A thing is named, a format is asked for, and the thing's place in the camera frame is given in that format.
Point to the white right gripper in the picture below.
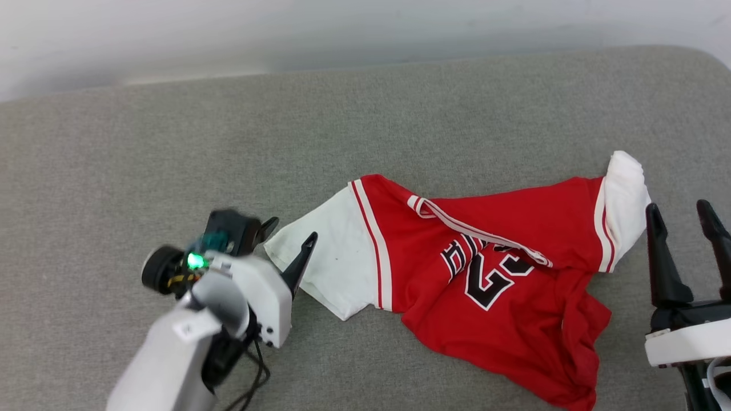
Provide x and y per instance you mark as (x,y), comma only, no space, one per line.
(691,339)

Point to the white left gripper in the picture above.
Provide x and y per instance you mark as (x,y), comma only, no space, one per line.
(265,294)

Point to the red and white basketball jersey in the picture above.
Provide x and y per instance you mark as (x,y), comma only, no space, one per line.
(514,319)

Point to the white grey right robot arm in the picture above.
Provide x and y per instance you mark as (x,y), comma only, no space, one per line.
(711,388)

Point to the white paper tag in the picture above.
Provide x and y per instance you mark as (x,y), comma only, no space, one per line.
(194,328)

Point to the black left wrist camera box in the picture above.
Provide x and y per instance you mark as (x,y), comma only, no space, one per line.
(237,228)

